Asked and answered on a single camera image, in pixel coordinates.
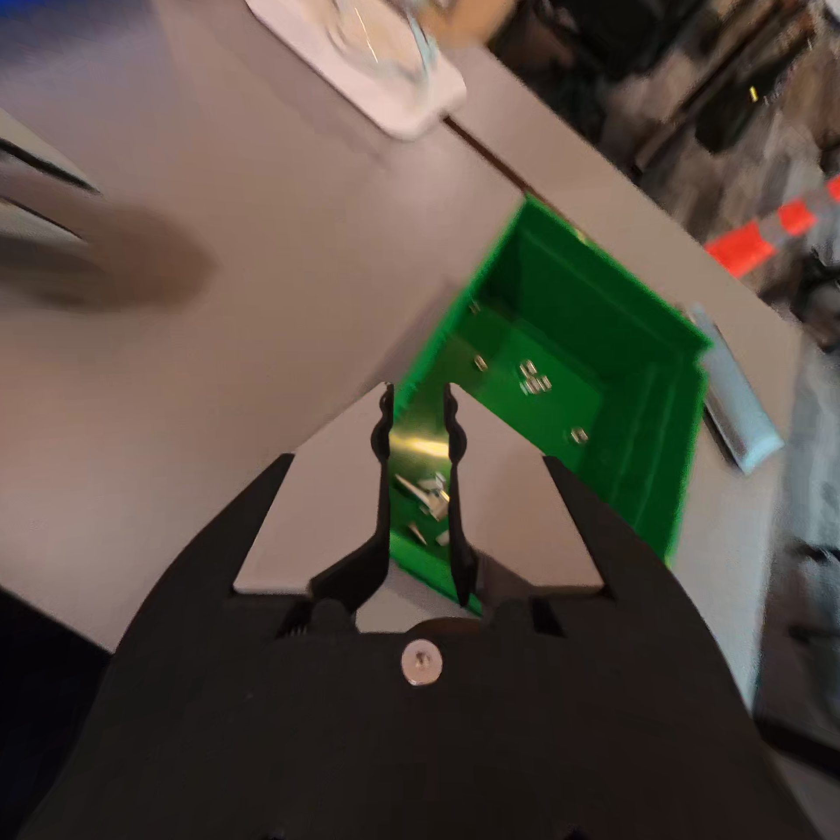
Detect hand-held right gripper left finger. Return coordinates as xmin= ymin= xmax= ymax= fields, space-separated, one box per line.
xmin=233 ymin=382 xmax=395 ymax=614

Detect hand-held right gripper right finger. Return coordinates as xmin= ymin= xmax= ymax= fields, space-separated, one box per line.
xmin=443 ymin=382 xmax=605 ymax=613

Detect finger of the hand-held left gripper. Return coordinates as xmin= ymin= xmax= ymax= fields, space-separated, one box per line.
xmin=0 ymin=196 xmax=93 ymax=277
xmin=0 ymin=108 xmax=102 ymax=196

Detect pile of silver bolts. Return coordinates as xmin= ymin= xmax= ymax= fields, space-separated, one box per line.
xmin=392 ymin=472 xmax=454 ymax=547

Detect green plastic bin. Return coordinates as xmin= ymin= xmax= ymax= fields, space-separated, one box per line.
xmin=387 ymin=193 xmax=714 ymax=616

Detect scattered silver nuts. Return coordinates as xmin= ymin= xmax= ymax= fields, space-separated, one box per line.
xmin=467 ymin=301 xmax=589 ymax=446

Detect white power strip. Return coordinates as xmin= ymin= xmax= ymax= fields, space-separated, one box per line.
xmin=684 ymin=302 xmax=786 ymax=476

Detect white folding stand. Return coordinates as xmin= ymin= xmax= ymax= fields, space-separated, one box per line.
xmin=245 ymin=0 xmax=468 ymax=140

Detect person's body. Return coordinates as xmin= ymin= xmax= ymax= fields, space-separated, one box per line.
xmin=0 ymin=584 xmax=114 ymax=840

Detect orange traffic cone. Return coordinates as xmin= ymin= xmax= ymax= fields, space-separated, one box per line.
xmin=704 ymin=175 xmax=840 ymax=279

